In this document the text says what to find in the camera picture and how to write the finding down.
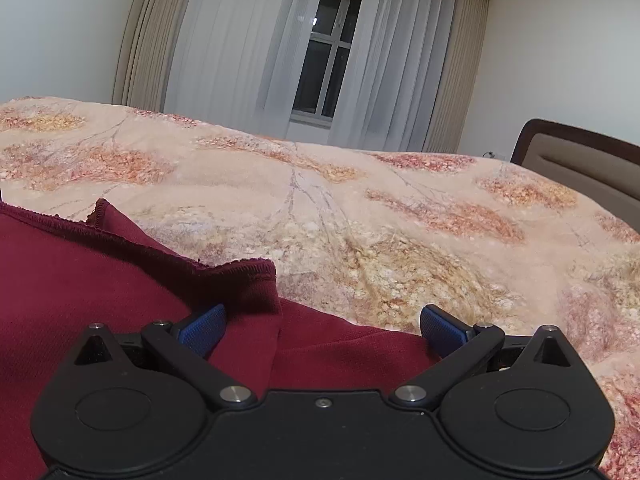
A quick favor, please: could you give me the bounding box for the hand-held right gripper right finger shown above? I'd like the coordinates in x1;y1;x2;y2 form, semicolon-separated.
389;304;587;408

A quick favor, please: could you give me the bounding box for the brown padded bed headboard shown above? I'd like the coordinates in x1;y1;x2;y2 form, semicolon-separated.
510;118;640;236

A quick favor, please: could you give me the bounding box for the floral quilt bed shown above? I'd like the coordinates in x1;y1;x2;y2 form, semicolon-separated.
0;97;640;480

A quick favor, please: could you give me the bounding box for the white sheer curtain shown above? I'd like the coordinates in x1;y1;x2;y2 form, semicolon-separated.
327;0;460;153
164;0;332;137

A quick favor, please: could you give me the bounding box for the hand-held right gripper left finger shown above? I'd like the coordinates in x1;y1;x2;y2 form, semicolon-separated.
62;303;258;408

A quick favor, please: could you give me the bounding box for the dark red long-sleeved sweater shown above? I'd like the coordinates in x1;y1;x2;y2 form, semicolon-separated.
0;198;443;480

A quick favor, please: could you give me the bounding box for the beige curtain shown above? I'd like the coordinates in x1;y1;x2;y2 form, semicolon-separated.
112;0;201;112
424;0;492;155

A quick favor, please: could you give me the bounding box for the white-framed window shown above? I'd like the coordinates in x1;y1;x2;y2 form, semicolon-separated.
289;0;372;131

